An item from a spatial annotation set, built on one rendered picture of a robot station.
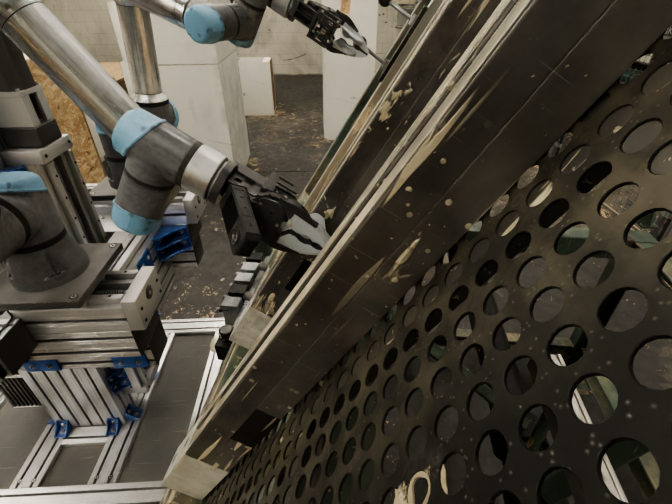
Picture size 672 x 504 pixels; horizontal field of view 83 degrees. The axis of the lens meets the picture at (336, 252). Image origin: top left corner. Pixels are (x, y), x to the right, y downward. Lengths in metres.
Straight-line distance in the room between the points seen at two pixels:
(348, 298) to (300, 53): 8.92
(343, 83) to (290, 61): 4.50
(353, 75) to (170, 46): 2.16
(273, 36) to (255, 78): 3.23
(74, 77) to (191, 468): 0.63
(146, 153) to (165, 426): 1.26
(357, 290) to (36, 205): 0.75
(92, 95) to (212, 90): 2.66
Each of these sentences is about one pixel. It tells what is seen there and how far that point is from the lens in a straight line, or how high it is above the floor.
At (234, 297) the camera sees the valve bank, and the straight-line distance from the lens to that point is 1.26.
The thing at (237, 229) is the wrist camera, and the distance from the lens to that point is 0.54.
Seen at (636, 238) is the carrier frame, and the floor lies 0.79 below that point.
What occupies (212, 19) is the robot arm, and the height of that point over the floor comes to 1.51.
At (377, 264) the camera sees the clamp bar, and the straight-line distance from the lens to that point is 0.31.
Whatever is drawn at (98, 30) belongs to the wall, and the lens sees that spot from 10.12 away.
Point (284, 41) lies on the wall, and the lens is 9.19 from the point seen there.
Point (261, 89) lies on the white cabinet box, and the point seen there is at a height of 0.36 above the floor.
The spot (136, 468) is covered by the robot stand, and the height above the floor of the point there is 0.21.
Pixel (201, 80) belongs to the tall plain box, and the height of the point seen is 0.97.
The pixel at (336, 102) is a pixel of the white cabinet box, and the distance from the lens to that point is 4.86.
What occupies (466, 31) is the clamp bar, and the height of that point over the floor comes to 1.52.
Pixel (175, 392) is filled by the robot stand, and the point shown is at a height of 0.21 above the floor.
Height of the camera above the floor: 1.57
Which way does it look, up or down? 35 degrees down
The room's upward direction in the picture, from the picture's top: straight up
